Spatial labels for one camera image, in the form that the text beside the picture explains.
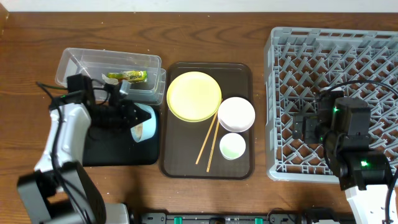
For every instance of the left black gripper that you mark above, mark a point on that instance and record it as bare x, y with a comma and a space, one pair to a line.
123, 113

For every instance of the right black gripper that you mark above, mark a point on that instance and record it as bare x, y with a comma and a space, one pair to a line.
311, 121

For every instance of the blue bowl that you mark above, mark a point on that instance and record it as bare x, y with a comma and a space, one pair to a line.
149, 126

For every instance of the green orange snack wrapper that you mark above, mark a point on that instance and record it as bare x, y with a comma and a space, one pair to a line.
133, 76

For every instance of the white tissue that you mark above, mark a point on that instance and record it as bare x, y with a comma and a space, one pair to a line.
111, 81

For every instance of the yellow plate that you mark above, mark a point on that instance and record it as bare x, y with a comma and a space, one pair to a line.
194, 96

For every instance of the white cup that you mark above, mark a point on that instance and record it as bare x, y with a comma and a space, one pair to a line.
232, 146

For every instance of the pile of white rice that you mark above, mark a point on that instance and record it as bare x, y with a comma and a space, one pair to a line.
137, 131

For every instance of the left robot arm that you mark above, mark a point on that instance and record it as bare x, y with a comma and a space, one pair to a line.
60, 190

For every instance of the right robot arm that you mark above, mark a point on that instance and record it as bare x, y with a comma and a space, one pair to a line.
341, 125

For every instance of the grey plastic dishwasher rack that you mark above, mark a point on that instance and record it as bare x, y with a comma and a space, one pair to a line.
298, 63

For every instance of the black plastic tray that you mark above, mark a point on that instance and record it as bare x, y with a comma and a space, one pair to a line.
109, 147

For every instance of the clear plastic bin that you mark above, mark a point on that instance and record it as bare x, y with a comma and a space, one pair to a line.
93, 63

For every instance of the left wooden chopstick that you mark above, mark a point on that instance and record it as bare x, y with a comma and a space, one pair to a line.
213, 123

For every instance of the wooden chopstick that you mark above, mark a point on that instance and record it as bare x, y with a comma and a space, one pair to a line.
213, 147
213, 123

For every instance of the right wooden chopstick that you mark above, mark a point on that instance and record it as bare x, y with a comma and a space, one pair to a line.
213, 147

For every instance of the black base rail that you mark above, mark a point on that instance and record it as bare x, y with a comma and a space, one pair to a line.
307, 217

